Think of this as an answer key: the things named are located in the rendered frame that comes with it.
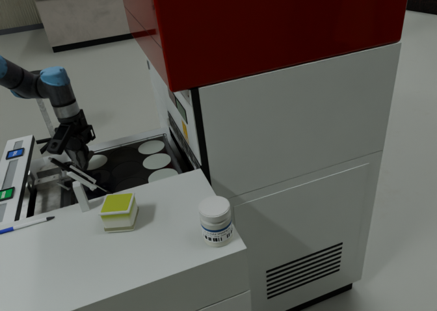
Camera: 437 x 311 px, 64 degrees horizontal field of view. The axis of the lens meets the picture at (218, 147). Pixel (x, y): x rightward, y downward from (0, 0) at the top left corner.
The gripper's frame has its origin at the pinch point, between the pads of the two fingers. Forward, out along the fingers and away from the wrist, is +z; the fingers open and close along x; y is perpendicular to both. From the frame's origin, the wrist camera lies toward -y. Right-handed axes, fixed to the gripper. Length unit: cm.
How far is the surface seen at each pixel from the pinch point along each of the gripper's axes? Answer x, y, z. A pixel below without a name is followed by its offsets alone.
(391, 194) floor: -123, 120, 91
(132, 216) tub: -37.1, -26.9, -8.6
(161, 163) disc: -26.2, 9.0, 1.3
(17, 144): 31.3, 4.6, -4.4
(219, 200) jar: -59, -24, -15
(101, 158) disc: -1.5, 8.6, 1.3
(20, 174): 13.7, -12.5, -4.7
